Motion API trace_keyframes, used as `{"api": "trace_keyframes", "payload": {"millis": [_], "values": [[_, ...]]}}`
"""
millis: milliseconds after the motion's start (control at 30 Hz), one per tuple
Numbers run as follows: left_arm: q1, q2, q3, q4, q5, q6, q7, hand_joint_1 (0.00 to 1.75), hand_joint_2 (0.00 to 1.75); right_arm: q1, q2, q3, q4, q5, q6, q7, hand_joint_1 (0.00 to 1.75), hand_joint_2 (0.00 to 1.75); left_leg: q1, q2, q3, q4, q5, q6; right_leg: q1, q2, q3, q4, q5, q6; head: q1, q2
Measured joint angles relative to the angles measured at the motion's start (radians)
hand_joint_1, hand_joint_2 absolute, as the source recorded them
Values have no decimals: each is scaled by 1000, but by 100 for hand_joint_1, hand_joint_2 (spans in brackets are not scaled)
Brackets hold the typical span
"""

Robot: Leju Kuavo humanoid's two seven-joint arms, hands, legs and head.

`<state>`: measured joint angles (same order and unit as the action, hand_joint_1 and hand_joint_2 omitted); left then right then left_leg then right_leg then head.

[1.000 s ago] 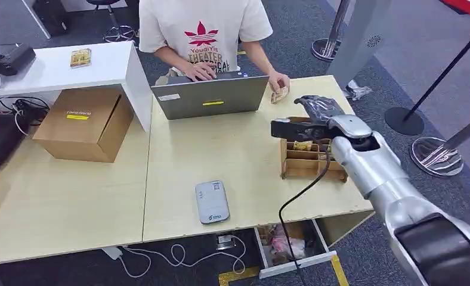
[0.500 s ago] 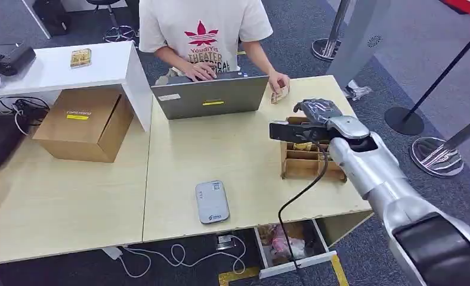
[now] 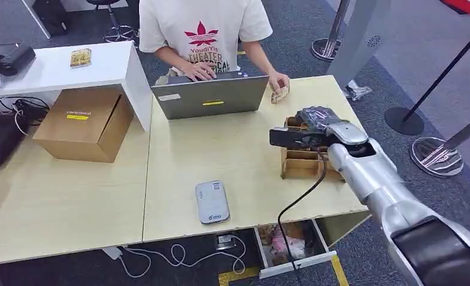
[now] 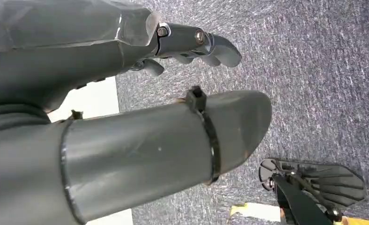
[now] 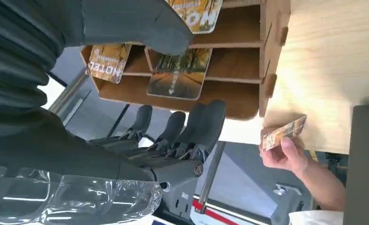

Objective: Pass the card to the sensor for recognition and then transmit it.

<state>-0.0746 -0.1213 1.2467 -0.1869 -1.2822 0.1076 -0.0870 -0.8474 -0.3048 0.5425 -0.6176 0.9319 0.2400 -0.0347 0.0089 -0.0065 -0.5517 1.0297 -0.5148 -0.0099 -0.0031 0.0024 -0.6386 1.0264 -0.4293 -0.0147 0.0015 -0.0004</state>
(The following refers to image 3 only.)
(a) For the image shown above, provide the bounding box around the black cabinet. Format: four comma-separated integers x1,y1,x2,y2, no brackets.
32,0,72,39

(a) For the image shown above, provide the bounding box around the chrome stanchion post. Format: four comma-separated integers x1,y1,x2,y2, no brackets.
311,0,351,63
409,110,470,178

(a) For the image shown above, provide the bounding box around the black bag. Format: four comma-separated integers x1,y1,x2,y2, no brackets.
0,113,29,171

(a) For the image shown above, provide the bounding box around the black device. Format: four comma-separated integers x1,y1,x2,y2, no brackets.
0,43,36,78

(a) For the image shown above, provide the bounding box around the white cable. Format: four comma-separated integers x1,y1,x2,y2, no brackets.
118,235,247,279

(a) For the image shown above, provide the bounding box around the black cable bundle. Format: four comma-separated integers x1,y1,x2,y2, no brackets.
0,97,51,136

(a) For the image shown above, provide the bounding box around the yellow card pack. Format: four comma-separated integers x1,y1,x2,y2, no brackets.
69,48,92,69

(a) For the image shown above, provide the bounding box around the white desk shelf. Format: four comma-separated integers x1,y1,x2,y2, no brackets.
0,41,153,133

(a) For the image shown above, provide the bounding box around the pink bag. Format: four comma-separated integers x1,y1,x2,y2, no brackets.
271,232,307,260

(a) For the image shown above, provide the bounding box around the person's right hand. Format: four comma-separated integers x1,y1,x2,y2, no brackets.
181,61,219,83

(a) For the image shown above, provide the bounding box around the grey pillar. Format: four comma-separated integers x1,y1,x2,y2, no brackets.
326,0,392,90

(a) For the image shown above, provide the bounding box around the floor power socket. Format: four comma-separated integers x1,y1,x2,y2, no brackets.
216,234,237,251

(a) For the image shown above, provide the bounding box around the grey power bank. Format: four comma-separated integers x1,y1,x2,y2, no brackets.
194,180,231,226

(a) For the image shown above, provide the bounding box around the black stanchion post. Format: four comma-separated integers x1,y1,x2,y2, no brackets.
384,21,470,136

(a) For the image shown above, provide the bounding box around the grey laptop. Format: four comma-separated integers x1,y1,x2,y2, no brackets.
151,71,270,121

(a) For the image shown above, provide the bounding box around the person's left hand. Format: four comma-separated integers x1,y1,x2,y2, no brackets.
267,71,290,97

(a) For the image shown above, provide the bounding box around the person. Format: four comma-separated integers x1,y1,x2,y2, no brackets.
138,0,290,95

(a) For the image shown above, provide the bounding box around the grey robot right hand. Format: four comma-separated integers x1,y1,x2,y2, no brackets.
295,106,350,136

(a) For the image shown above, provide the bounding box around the red barrier belt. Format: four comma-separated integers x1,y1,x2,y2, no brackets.
438,0,470,23

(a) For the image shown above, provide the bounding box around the white-rimmed bin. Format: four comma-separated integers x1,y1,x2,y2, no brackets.
253,219,338,280

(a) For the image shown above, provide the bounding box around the wooden card box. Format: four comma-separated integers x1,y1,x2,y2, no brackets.
280,115,347,183

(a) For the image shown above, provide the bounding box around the black stool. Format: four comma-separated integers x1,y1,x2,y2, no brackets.
85,0,138,43

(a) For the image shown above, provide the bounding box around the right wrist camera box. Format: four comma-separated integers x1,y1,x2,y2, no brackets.
269,127,332,151

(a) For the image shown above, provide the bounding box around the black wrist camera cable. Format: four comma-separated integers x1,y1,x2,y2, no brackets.
277,149,328,274

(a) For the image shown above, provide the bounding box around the white charger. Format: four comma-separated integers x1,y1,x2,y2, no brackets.
101,246,124,262

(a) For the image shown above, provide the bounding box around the crumpled plastic wrap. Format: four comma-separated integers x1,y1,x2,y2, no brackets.
342,79,373,102

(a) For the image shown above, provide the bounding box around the brown cardboard box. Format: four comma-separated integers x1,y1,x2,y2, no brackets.
32,87,135,164

